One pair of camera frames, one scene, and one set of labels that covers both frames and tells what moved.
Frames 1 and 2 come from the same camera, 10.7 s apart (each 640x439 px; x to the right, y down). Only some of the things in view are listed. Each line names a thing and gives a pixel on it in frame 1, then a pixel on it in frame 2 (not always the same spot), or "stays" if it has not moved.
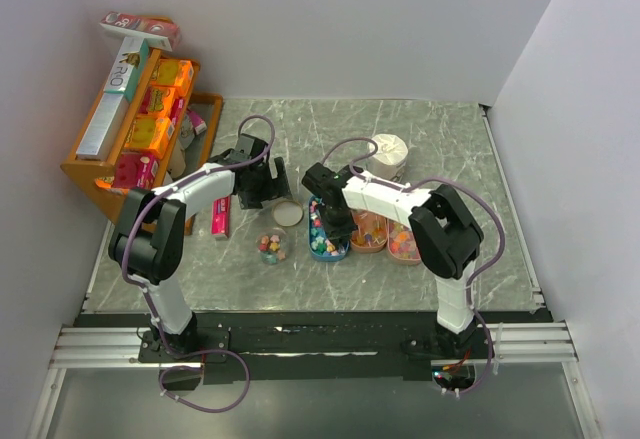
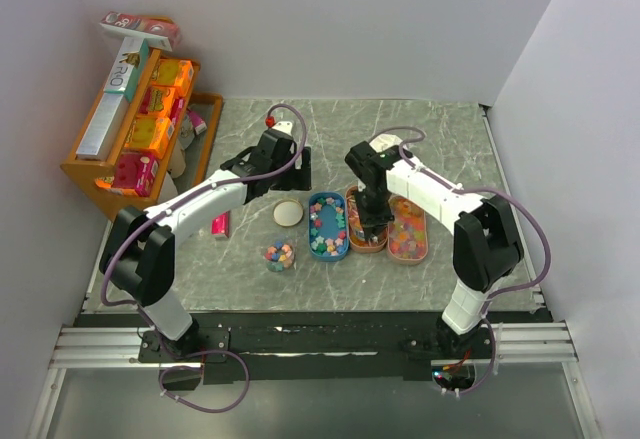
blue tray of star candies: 320,247 stays
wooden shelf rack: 167,128 stays
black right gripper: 341,234 -> 370,221
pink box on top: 158,31 stays
